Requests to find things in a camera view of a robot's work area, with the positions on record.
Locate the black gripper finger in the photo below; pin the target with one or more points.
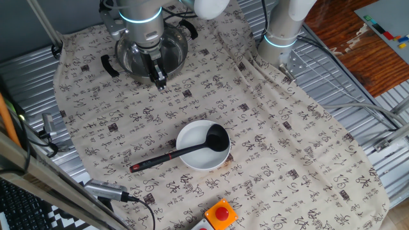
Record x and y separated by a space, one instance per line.
160 76
150 71

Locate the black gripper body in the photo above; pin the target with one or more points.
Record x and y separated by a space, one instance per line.
149 56

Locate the black ladle with red accents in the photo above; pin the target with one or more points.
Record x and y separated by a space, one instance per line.
217 140

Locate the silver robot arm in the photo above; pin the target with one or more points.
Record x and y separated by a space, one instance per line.
140 28

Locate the white round bowl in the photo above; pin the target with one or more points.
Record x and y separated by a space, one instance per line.
195 137

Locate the black pole clamp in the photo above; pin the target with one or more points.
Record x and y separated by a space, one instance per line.
57 51

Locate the beige calligraphy print cloth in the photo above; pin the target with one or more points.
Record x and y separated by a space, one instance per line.
255 127

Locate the grey metal pole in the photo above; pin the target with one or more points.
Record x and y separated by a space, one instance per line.
44 22

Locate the orange emergency stop button box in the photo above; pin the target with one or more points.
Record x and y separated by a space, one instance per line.
221 213

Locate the orange pole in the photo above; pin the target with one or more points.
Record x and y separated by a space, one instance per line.
6 118

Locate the white box with red button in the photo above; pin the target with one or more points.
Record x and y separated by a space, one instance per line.
201 226

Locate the black white marker board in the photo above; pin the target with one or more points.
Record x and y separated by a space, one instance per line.
67 220

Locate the black keyboard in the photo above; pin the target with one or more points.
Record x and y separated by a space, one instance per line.
19 207

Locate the brown wooden desk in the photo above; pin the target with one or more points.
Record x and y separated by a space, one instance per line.
367 64

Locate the green block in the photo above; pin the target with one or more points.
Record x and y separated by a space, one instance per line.
367 18

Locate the teal block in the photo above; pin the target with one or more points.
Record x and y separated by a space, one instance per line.
373 21

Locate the black block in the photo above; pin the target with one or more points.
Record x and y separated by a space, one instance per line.
378 28

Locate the red block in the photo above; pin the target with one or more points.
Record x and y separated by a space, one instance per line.
388 35

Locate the grey board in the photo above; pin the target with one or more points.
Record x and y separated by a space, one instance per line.
390 19

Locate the orange block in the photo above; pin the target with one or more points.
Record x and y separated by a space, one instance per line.
397 38

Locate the yellow block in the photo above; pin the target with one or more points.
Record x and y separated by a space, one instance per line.
402 45

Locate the blue block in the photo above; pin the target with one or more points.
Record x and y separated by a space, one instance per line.
403 39

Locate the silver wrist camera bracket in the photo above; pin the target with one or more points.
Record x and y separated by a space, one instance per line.
112 25

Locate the small silver camera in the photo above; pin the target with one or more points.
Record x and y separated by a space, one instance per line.
49 124

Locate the large silver camera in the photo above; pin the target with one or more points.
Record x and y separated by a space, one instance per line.
105 190

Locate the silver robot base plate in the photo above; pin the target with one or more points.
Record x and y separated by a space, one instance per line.
295 64

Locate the aluminium frame bar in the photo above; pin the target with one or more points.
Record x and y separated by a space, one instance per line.
32 172

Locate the aluminium profile rail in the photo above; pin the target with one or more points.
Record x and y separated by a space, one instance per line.
401 107
393 137

